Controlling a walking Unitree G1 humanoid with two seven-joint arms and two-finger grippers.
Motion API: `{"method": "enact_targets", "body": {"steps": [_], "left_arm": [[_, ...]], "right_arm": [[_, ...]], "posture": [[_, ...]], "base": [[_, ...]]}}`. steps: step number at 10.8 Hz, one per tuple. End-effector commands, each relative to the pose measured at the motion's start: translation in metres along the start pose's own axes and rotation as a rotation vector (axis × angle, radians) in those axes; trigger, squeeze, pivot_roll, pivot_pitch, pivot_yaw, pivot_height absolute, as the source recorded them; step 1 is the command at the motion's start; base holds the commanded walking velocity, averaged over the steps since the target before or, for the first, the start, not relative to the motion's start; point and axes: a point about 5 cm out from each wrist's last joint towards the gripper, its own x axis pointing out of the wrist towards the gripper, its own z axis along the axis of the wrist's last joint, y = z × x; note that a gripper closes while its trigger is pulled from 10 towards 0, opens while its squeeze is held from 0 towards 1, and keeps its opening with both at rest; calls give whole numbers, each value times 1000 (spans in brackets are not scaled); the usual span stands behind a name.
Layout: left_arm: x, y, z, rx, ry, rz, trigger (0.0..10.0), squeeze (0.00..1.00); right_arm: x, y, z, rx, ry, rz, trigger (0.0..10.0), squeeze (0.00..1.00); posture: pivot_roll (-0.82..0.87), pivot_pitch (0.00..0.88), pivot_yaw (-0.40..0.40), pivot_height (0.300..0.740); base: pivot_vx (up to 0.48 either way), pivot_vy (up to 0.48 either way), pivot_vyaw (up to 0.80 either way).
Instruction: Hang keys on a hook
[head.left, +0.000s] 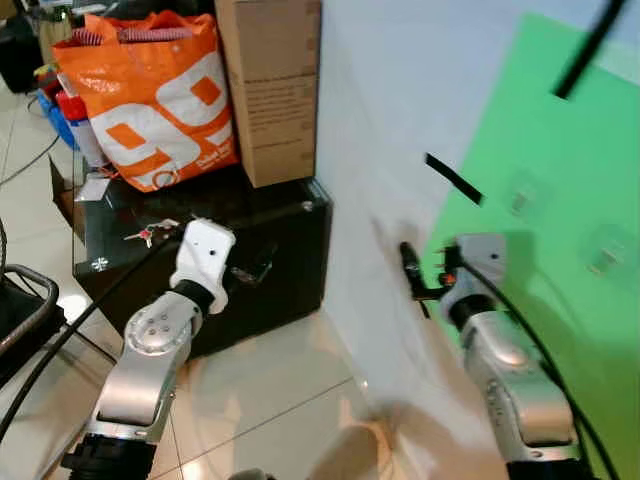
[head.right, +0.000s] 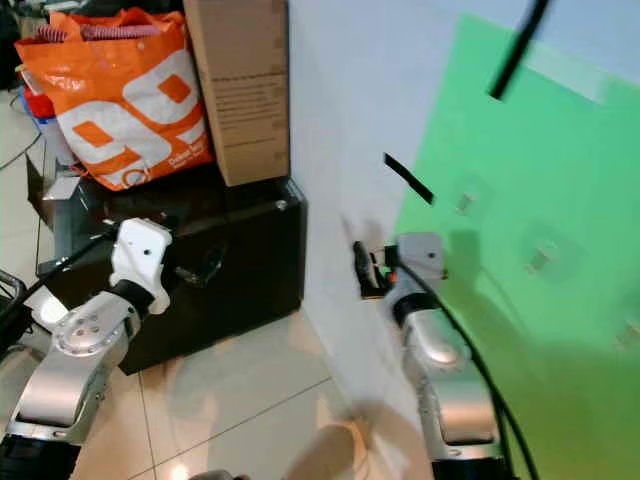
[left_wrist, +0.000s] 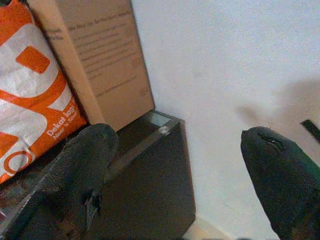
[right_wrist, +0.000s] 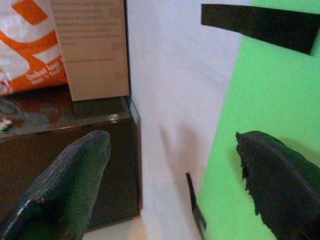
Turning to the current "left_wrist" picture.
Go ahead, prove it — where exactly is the dark cabinet with glass top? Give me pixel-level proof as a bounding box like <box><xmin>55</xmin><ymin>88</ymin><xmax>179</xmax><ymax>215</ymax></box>
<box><xmin>0</xmin><ymin>109</ymin><xmax>197</xmax><ymax>240</ymax></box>

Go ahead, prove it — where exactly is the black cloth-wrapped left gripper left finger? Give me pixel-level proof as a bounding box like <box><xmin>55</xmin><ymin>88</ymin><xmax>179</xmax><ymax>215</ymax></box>
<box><xmin>11</xmin><ymin>122</ymin><xmax>119</xmax><ymax>240</ymax></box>

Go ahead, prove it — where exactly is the black wall hook bar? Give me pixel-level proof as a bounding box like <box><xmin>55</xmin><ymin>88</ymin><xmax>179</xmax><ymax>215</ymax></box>
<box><xmin>299</xmin><ymin>119</ymin><xmax>320</xmax><ymax>145</ymax></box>

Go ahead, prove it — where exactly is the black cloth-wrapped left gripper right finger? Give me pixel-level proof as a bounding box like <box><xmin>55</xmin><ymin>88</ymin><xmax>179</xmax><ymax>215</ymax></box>
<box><xmin>240</xmin><ymin>126</ymin><xmax>320</xmax><ymax>240</ymax></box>

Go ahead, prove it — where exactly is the brown cardboard box with print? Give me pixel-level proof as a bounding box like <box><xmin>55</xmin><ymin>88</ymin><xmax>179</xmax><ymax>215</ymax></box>
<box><xmin>26</xmin><ymin>0</ymin><xmax>156</xmax><ymax>132</ymax></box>

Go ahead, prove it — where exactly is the orange and white printed bag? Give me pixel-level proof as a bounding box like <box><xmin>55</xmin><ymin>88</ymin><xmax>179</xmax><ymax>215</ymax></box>
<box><xmin>0</xmin><ymin>0</ymin><xmax>88</xmax><ymax>185</ymax></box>

